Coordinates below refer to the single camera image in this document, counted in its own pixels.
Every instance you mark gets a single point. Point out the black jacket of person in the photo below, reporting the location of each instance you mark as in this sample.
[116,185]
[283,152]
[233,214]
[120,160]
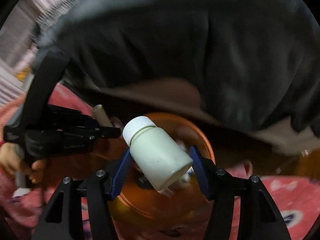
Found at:
[255,63]

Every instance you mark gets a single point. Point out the white plastic pill bottle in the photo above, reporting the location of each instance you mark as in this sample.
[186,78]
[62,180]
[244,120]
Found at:
[157,155]

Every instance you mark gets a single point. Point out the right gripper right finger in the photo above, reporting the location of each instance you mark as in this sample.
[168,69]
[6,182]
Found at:
[259,216]

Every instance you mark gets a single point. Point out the orange trash bin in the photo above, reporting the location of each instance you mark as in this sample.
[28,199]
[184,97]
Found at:
[181,212]

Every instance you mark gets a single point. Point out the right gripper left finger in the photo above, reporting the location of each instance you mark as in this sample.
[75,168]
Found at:
[62,216]

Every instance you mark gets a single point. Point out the person's left hand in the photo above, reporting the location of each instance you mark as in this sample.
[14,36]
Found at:
[12,163]

